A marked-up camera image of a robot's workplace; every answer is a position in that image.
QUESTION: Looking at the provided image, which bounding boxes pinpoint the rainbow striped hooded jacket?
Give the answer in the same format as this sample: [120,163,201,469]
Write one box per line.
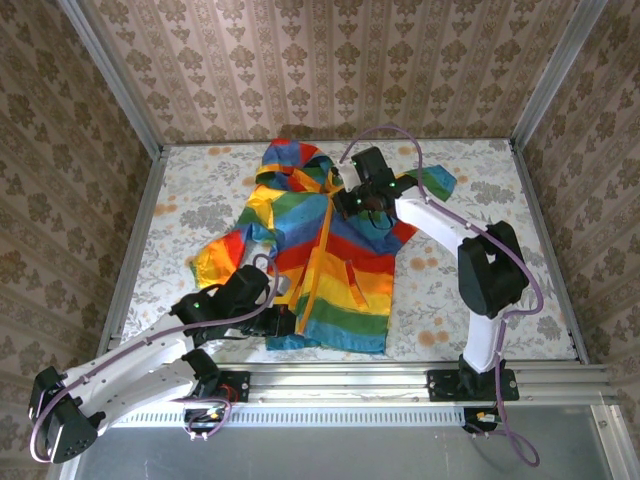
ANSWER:
[188,138,459,356]

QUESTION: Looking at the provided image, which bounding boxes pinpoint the floral table cover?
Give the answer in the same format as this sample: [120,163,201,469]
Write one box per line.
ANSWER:
[119,138,576,364]

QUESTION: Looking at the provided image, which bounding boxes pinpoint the grey metal panel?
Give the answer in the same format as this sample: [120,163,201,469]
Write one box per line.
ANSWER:
[62,404,631,480]

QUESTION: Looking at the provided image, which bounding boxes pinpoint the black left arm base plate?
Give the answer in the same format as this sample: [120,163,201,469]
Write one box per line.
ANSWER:
[188,368,252,404]

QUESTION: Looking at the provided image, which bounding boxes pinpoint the aluminium mounting rail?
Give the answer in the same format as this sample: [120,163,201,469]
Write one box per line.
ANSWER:
[212,362,624,407]

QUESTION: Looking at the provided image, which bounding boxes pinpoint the slotted grey cable duct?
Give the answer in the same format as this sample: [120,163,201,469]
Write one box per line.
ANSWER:
[99,405,469,429]

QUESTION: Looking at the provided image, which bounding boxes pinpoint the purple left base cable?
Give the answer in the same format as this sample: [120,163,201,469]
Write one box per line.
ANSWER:
[162,392,234,443]

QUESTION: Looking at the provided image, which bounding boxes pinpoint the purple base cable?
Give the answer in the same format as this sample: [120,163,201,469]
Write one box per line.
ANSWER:
[467,394,542,469]
[162,392,234,443]

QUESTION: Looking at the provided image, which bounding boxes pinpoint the aluminium table edge rail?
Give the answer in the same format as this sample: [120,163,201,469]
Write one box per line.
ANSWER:
[508,138,589,364]
[97,144,169,354]

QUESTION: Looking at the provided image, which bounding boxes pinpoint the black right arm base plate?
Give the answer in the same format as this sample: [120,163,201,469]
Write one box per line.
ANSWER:
[426,368,521,404]

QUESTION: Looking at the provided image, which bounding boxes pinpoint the aluminium frame post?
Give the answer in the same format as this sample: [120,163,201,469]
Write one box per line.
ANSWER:
[57,0,166,157]
[509,0,609,147]

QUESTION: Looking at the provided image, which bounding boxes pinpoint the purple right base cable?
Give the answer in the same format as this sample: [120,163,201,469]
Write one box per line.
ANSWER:
[467,394,542,469]

